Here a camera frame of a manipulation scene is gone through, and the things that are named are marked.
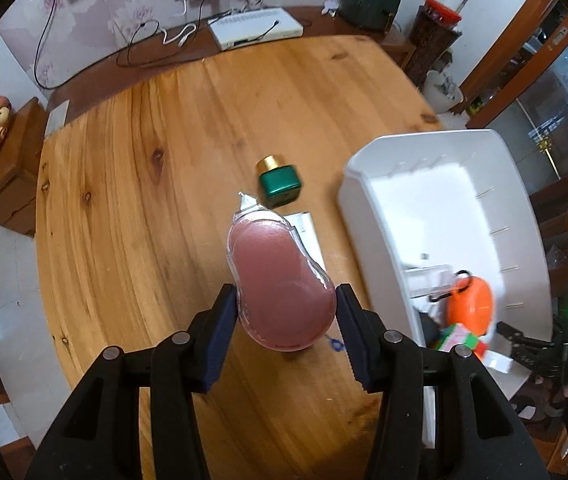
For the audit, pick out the wooden TV stand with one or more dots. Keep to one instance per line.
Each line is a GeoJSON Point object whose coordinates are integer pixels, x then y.
{"type": "Point", "coordinates": [89, 80]}

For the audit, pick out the orange round container with clip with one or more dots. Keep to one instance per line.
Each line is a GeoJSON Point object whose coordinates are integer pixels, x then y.
{"type": "Point", "coordinates": [469, 305]}

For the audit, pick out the clear plastic case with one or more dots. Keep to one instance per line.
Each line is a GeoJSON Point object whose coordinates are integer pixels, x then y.
{"type": "Point", "coordinates": [306, 235]}

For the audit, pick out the white plastic bin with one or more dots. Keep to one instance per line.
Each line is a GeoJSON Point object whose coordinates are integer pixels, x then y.
{"type": "Point", "coordinates": [414, 200]}

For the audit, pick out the wooden side cabinet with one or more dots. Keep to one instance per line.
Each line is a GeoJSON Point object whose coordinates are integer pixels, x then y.
{"type": "Point", "coordinates": [9, 185]}

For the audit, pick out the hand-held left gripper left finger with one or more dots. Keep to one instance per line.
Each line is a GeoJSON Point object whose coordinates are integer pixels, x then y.
{"type": "Point", "coordinates": [219, 340]}

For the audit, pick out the dark green appliance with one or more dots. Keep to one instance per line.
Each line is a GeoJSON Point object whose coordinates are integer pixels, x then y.
{"type": "Point", "coordinates": [369, 0]}

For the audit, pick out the white bucket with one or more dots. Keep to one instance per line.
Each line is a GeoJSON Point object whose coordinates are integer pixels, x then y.
{"type": "Point", "coordinates": [439, 95]}

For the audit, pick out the white set-top box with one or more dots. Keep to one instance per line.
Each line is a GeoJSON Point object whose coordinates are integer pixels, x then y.
{"type": "Point", "coordinates": [254, 27]}

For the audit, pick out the colourful puzzle cube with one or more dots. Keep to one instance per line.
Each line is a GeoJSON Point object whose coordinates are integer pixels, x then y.
{"type": "Point", "coordinates": [456, 335]}

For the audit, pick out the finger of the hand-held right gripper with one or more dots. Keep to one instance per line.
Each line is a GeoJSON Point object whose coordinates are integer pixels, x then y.
{"type": "Point", "coordinates": [534, 357]}
{"type": "Point", "coordinates": [511, 331]}

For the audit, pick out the green jar with gold cap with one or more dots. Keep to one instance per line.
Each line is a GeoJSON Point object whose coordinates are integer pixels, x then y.
{"type": "Point", "coordinates": [279, 185]}

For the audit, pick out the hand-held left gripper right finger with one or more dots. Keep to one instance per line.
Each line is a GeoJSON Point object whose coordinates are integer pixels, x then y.
{"type": "Point", "coordinates": [356, 340]}

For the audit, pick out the wooden glass cabinet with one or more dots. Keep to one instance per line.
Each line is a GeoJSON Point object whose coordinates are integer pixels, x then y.
{"type": "Point", "coordinates": [509, 60]}

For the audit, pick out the pink sponge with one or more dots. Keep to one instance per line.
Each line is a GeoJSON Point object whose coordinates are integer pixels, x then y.
{"type": "Point", "coordinates": [279, 280]}

